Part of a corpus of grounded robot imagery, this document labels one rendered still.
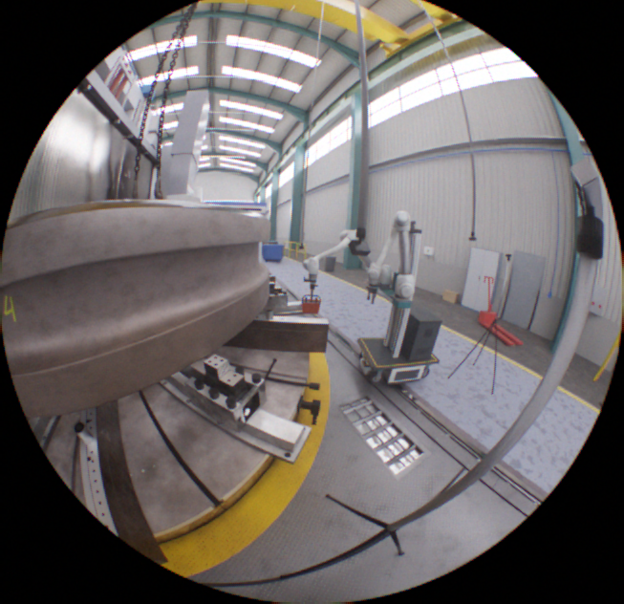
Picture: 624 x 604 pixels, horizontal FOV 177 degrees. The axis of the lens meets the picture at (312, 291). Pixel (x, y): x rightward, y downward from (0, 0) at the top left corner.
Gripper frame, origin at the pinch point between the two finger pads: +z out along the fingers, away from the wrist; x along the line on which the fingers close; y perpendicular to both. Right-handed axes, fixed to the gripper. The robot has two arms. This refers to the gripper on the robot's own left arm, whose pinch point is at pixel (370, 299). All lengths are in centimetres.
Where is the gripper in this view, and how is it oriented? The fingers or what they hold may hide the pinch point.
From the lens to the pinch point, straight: 205.7
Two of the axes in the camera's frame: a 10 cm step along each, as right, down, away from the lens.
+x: 0.6, 2.8, -9.6
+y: -10.0, -0.5, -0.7
